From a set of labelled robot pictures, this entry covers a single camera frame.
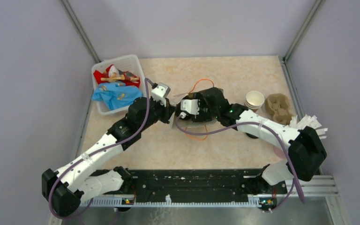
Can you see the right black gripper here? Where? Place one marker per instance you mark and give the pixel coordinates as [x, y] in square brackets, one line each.
[201, 116]

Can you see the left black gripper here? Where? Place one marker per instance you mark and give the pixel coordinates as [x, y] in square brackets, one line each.
[167, 110]

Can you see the paper takeout bag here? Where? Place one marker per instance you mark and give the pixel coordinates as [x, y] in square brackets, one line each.
[185, 124]

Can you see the stack of paper cups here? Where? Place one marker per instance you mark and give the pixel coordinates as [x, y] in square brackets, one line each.
[254, 100]

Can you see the black lid stack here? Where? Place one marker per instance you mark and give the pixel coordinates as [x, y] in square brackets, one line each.
[252, 136]

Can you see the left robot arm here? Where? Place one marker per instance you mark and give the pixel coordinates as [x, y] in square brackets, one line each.
[70, 185]

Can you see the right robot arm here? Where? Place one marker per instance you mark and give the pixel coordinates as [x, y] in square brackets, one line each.
[304, 151]

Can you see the blue snack bag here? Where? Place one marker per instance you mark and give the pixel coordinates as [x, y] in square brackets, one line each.
[116, 95]

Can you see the white plastic basket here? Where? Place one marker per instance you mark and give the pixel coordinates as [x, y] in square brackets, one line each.
[125, 63]

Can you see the red snack bag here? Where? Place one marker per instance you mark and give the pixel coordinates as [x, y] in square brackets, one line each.
[113, 75]

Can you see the cardboard cup carrier stack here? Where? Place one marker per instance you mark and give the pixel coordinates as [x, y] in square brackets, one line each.
[278, 107]

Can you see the pink holder cup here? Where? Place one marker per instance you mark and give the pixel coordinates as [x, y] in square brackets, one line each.
[279, 152]

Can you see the white wrapped straws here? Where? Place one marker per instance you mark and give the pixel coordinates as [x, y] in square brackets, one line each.
[309, 121]

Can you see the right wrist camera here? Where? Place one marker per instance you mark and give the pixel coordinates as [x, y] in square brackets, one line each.
[189, 107]

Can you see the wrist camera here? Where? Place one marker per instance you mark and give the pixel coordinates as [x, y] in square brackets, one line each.
[160, 93]
[189, 107]

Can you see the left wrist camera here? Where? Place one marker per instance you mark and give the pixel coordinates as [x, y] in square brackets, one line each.
[160, 93]

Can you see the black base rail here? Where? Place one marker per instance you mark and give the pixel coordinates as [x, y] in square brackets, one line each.
[197, 188]

